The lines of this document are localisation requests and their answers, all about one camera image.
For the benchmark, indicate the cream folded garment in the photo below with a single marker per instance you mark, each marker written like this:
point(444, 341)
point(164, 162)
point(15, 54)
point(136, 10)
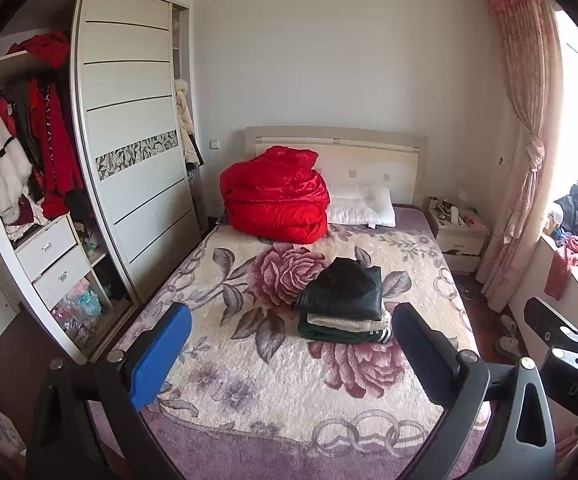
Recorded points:
point(339, 322)

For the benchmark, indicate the black leather jacket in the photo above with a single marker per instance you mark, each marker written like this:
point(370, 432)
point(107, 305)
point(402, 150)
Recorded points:
point(349, 285)

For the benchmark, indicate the white fur coat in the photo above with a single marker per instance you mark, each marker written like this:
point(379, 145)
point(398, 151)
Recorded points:
point(4, 170)

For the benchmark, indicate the red clothes on shelf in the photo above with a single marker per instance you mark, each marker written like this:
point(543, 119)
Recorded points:
point(44, 47)

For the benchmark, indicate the white slipper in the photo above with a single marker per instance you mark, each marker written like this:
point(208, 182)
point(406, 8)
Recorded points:
point(509, 325)
point(508, 345)

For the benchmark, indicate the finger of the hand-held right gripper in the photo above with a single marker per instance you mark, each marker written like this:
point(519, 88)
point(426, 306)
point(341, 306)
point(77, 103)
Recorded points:
point(544, 317)

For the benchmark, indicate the floral plush blanket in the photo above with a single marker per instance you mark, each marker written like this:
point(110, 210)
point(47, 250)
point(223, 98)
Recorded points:
point(269, 360)

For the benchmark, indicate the white wardrobe drawer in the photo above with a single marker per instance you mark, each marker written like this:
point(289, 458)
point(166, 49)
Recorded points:
point(64, 277)
point(44, 247)

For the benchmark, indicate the red quilt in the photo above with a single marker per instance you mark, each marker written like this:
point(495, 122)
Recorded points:
point(274, 195)

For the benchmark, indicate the bed with beige headboard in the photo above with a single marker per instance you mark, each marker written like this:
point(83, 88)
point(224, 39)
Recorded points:
point(369, 160)

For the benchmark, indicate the pile of pastel clothes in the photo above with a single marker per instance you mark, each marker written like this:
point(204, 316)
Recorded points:
point(76, 310)

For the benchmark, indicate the red hanging coat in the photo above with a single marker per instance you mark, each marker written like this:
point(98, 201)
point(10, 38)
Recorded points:
point(56, 150)

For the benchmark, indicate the white pillow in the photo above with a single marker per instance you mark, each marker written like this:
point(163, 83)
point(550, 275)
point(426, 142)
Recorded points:
point(359, 207)

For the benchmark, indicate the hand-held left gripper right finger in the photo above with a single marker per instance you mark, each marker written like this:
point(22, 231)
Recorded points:
point(419, 340)

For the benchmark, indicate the white nightstand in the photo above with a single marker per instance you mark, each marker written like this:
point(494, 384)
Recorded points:
point(459, 242)

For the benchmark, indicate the white sliding wardrobe door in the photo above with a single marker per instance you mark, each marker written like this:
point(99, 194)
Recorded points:
point(134, 135)

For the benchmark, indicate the green garment with striped cuffs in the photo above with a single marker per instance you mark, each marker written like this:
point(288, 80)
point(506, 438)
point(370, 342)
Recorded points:
point(329, 334)

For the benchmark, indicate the beige hanging coat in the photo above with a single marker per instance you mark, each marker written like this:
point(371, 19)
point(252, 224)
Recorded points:
point(186, 125)

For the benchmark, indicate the pink floral curtain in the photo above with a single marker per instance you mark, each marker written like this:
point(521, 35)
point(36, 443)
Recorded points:
point(524, 110)

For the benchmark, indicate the red knitted cloth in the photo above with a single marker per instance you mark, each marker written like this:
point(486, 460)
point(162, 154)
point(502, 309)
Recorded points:
point(569, 255)

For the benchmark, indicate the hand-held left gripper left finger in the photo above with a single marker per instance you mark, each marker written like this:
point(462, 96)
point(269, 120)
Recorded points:
point(161, 350)

